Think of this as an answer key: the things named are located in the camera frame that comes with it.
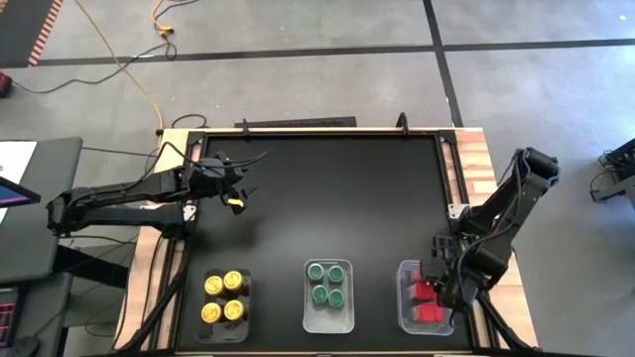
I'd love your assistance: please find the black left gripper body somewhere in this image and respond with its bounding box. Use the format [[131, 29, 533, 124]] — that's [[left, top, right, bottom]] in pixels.
[[187, 156, 250, 200]]

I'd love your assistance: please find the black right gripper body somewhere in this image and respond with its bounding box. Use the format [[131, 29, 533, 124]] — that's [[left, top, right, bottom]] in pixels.
[[430, 235, 473, 313]]

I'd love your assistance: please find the yellow lid black spice jar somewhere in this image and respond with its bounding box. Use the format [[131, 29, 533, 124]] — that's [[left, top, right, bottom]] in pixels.
[[222, 299, 248, 326], [203, 275, 225, 298], [200, 301, 223, 324], [222, 270, 248, 298]]

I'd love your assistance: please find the long black bar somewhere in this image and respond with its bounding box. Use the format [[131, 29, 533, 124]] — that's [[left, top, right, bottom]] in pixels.
[[233, 115, 358, 130]]

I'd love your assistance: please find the black table mat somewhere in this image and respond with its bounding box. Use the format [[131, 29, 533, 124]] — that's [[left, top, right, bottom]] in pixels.
[[190, 132, 473, 351]]

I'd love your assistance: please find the frosted white plastic bin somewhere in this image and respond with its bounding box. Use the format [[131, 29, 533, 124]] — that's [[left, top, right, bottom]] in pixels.
[[302, 257, 356, 335]]

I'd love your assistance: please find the clear smoky plastic bin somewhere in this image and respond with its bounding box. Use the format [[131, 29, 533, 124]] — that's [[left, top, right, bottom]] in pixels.
[[195, 266, 253, 344]]

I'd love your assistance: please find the grey side table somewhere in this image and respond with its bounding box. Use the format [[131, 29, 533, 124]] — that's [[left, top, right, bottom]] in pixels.
[[0, 136, 84, 285]]

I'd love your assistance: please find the white paper sheet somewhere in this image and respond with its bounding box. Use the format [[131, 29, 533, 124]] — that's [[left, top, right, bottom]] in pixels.
[[0, 140, 39, 224]]

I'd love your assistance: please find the tablet with lit screen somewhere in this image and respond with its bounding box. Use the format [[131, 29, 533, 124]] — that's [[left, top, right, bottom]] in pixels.
[[0, 176, 43, 210]]

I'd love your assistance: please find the black mat orange striped edge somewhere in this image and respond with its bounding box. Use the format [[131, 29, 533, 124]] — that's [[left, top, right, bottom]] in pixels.
[[0, 0, 65, 68]]

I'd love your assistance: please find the lit keyboard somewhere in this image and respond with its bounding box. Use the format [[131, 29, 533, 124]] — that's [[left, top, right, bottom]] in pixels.
[[0, 287, 20, 349]]

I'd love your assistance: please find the black left wrist camera cable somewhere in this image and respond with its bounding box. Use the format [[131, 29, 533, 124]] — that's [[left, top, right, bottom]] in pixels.
[[217, 150, 271, 168]]

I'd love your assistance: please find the looped black cable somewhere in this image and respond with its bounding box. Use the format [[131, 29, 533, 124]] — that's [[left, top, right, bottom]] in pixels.
[[170, 112, 209, 131]]

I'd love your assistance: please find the long yellow floor cable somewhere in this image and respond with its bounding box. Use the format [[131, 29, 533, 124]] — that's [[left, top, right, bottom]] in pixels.
[[72, 0, 166, 131]]

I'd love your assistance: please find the long black floor cable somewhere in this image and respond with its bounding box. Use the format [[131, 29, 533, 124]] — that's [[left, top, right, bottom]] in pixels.
[[10, 39, 180, 95]]

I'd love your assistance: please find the yellow cable with plug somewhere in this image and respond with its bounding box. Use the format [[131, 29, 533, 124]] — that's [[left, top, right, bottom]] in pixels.
[[150, 0, 176, 37]]

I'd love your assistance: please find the black equipment with cables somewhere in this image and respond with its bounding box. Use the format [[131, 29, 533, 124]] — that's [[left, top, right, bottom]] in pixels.
[[588, 137, 635, 204]]

